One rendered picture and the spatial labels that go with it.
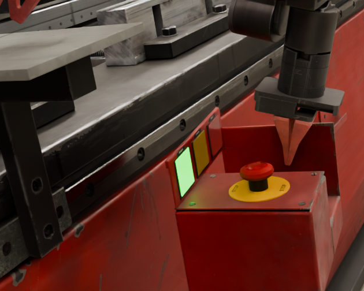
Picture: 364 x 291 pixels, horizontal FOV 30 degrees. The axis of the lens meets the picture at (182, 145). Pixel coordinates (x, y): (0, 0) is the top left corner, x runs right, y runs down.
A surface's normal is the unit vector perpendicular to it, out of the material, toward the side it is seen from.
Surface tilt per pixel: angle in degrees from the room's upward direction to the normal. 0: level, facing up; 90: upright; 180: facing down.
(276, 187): 0
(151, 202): 90
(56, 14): 90
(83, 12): 90
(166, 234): 90
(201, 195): 0
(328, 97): 15
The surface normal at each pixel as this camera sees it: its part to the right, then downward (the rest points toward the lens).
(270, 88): 0.09, -0.91
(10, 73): -0.47, 0.36
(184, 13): 0.87, 0.02
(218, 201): -0.16, -0.93
